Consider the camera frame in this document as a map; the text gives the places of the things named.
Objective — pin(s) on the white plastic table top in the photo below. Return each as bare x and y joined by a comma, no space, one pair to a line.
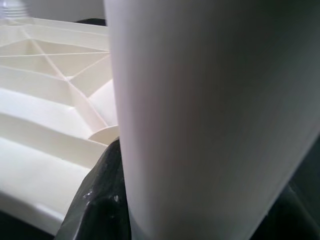
37,112

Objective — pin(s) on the black cloth table cover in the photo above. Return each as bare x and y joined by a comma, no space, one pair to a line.
310,167

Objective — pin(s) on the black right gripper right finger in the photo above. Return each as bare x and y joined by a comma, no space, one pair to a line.
297,217

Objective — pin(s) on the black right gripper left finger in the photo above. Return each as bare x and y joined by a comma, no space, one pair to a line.
105,200

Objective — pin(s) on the white plastic table leg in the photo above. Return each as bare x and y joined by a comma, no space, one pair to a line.
12,7
212,112

